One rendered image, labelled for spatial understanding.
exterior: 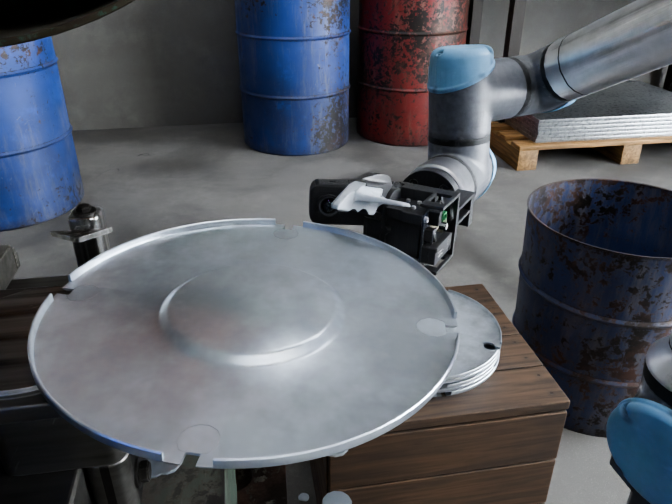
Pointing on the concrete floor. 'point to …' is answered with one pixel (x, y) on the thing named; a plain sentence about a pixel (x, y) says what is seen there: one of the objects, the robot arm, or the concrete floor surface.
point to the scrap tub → (595, 289)
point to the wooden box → (463, 438)
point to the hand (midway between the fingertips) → (329, 259)
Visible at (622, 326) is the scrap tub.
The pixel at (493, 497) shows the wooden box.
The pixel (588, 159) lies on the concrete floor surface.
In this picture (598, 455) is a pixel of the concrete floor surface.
